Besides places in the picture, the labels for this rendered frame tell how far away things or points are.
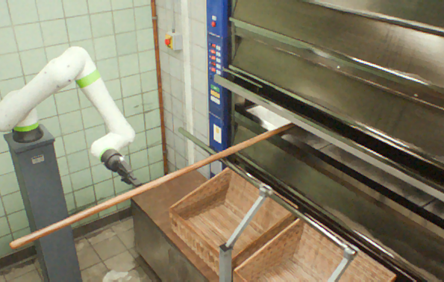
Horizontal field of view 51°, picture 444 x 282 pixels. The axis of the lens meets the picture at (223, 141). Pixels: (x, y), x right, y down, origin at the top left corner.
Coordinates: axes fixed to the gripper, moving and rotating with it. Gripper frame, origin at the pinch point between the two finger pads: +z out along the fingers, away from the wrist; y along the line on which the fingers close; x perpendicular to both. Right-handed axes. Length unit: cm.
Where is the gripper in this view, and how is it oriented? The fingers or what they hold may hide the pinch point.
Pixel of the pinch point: (135, 181)
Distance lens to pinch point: 206.6
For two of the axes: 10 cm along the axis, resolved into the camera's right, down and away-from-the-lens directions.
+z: 6.0, 3.9, -7.0
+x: -8.0, 2.9, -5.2
